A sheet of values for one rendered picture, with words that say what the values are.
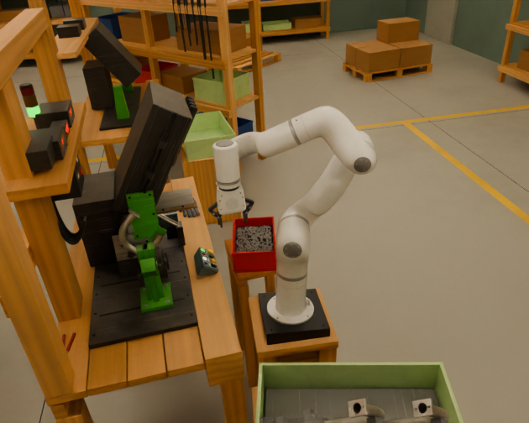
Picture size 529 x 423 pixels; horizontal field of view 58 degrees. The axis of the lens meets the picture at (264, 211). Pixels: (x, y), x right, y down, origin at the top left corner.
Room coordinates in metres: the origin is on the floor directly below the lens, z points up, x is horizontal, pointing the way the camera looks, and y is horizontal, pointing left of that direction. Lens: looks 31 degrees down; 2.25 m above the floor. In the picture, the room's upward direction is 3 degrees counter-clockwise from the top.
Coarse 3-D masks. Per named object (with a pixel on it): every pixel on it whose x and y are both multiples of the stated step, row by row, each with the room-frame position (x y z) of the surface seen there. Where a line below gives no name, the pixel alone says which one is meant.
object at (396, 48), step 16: (384, 32) 8.10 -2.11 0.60; (400, 32) 8.02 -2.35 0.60; (416, 32) 8.10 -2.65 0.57; (352, 48) 7.93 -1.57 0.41; (368, 48) 7.73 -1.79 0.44; (384, 48) 7.67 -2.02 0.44; (400, 48) 7.64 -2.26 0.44; (416, 48) 7.67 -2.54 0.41; (352, 64) 7.90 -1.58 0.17; (368, 64) 7.42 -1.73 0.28; (384, 64) 7.50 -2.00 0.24; (400, 64) 7.60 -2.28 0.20; (416, 64) 7.68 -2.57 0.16; (368, 80) 7.40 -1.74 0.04
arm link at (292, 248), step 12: (288, 228) 1.41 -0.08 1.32; (300, 228) 1.41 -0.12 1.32; (276, 240) 1.40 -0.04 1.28; (288, 240) 1.36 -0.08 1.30; (300, 240) 1.36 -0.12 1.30; (276, 252) 1.38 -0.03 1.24; (288, 252) 1.35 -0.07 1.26; (300, 252) 1.35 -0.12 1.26; (276, 264) 1.46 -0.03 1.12; (288, 264) 1.39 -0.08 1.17; (300, 264) 1.40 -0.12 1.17; (288, 276) 1.41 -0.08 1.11; (300, 276) 1.41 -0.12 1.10
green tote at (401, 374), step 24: (264, 384) 1.12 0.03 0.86; (288, 384) 1.12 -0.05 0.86; (312, 384) 1.11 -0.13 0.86; (336, 384) 1.10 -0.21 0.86; (360, 384) 1.10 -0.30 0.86; (384, 384) 1.09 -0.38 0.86; (408, 384) 1.09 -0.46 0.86; (432, 384) 1.08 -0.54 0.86; (264, 408) 1.07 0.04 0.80; (456, 408) 0.91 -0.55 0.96
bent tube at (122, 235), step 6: (132, 210) 1.79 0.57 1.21; (132, 216) 1.77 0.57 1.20; (138, 216) 1.77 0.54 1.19; (126, 222) 1.75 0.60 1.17; (120, 228) 1.75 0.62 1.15; (126, 228) 1.75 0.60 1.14; (120, 234) 1.74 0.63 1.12; (120, 240) 1.73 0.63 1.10; (126, 240) 1.74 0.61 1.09; (126, 246) 1.72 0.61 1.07; (132, 246) 1.73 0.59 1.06; (132, 252) 1.72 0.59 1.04
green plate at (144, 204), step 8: (136, 192) 1.84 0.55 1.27; (152, 192) 1.84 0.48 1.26; (128, 200) 1.81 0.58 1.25; (136, 200) 1.82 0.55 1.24; (144, 200) 1.83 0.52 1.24; (152, 200) 1.83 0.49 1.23; (136, 208) 1.81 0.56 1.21; (144, 208) 1.81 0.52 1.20; (152, 208) 1.82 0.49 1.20; (144, 216) 1.80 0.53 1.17; (152, 216) 1.81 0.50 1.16; (136, 224) 1.79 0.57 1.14; (144, 224) 1.79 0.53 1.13; (152, 224) 1.80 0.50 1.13; (136, 232) 1.78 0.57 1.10; (144, 232) 1.78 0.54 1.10; (152, 232) 1.79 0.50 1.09
